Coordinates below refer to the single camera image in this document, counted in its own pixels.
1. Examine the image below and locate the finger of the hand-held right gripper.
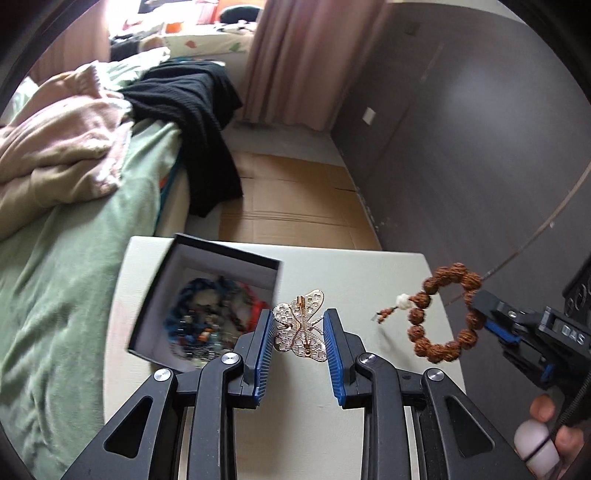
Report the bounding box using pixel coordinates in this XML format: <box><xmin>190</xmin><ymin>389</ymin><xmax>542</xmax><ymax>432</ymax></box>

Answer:
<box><xmin>471</xmin><ymin>290</ymin><xmax>539</xmax><ymax>333</ymax></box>
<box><xmin>485</xmin><ymin>322</ymin><xmax>555</xmax><ymax>389</ymax></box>

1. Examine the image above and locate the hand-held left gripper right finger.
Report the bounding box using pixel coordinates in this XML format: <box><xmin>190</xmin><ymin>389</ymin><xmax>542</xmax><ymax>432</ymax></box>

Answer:
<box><xmin>323</xmin><ymin>308</ymin><xmax>527</xmax><ymax>480</ymax></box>

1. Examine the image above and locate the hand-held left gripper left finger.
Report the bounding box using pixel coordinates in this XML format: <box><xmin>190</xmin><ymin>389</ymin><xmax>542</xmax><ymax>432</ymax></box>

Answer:
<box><xmin>62</xmin><ymin>309</ymin><xmax>273</xmax><ymax>480</ymax></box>

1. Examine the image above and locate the brown bead bracelet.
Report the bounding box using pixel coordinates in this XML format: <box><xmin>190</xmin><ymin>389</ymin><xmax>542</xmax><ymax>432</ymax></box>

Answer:
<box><xmin>372</xmin><ymin>263</ymin><xmax>485</xmax><ymax>365</ymax></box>

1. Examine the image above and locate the silver chain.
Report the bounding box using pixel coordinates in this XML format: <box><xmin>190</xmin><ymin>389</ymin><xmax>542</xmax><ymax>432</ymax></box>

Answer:
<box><xmin>185</xmin><ymin>344</ymin><xmax>241</xmax><ymax>370</ymax></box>

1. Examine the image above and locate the gold butterfly brooch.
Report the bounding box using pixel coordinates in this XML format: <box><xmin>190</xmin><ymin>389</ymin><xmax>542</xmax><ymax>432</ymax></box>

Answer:
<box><xmin>270</xmin><ymin>288</ymin><xmax>329</xmax><ymax>363</ymax></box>

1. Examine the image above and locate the dark red bead bracelet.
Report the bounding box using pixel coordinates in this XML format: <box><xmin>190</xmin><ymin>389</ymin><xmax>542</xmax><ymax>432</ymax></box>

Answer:
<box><xmin>226</xmin><ymin>284</ymin><xmax>271</xmax><ymax>333</ymax></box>

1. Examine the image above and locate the blue braided bracelet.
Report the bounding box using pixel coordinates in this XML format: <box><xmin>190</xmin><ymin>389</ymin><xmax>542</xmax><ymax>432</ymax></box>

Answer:
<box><xmin>164</xmin><ymin>277</ymin><xmax>241</xmax><ymax>344</ymax></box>

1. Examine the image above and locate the black jewelry box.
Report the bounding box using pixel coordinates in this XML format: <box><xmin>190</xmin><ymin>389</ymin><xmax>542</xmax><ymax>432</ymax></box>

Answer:
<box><xmin>127</xmin><ymin>233</ymin><xmax>283</xmax><ymax>376</ymax></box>

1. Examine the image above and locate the person's right hand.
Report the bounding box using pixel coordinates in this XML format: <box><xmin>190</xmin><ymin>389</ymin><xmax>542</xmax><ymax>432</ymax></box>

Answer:
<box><xmin>531</xmin><ymin>396</ymin><xmax>585</xmax><ymax>457</ymax></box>

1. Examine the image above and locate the flat brown cardboard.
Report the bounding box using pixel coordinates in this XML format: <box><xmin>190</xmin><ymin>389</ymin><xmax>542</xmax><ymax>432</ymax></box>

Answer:
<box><xmin>217</xmin><ymin>150</ymin><xmax>384</xmax><ymax>252</ymax></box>

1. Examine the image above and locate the teal printed sheet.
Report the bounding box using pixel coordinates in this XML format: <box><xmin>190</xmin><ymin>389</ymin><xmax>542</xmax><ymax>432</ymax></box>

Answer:
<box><xmin>159</xmin><ymin>168</ymin><xmax>180</xmax><ymax>206</ymax></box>

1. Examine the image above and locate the green bedsheet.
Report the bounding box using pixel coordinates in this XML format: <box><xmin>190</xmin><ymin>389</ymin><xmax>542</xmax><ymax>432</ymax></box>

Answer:
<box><xmin>0</xmin><ymin>60</ymin><xmax>185</xmax><ymax>480</ymax></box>

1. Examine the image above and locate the black knit cloth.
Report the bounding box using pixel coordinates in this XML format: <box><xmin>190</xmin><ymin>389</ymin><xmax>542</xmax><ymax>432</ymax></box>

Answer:
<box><xmin>117</xmin><ymin>60</ymin><xmax>245</xmax><ymax>219</ymax></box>

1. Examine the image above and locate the pink fleece blanket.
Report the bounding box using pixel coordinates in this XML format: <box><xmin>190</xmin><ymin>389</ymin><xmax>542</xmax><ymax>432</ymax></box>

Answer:
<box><xmin>0</xmin><ymin>62</ymin><xmax>134</xmax><ymax>241</ymax></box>

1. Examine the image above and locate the pink curtain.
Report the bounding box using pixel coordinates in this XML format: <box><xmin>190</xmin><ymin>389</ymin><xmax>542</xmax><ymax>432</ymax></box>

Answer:
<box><xmin>242</xmin><ymin>0</ymin><xmax>386</xmax><ymax>127</ymax></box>
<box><xmin>30</xmin><ymin>0</ymin><xmax>112</xmax><ymax>86</ymax></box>

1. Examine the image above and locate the white heart print quilt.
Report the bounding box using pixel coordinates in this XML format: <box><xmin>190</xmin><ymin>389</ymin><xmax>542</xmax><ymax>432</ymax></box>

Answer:
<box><xmin>164</xmin><ymin>28</ymin><xmax>254</xmax><ymax>57</ymax></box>

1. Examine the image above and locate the dark green cushion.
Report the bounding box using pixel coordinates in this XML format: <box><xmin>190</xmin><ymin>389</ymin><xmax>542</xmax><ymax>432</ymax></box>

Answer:
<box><xmin>219</xmin><ymin>4</ymin><xmax>264</xmax><ymax>24</ymax></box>

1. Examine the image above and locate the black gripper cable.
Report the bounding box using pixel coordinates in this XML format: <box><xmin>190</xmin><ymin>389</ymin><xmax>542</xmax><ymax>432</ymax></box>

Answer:
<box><xmin>553</xmin><ymin>364</ymin><xmax>591</xmax><ymax>435</ymax></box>

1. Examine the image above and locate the thin grey cable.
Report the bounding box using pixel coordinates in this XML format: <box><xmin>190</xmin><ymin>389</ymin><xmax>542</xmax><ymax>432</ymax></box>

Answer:
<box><xmin>445</xmin><ymin>165</ymin><xmax>591</xmax><ymax>308</ymax></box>

